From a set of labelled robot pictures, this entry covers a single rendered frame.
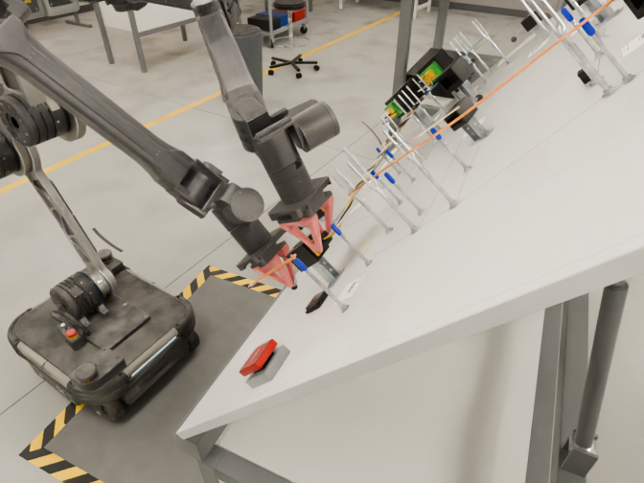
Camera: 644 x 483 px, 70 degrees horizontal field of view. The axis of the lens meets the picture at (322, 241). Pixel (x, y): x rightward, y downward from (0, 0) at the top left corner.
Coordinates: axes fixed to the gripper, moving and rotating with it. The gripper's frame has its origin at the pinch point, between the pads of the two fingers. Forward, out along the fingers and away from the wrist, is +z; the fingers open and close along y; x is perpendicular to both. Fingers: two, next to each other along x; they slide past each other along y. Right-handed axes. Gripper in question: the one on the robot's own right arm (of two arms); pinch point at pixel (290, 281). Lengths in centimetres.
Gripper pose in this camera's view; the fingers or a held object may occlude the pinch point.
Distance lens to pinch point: 87.9
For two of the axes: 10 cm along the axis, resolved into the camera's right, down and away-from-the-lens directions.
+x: -6.3, 2.7, 7.2
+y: 4.8, -5.9, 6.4
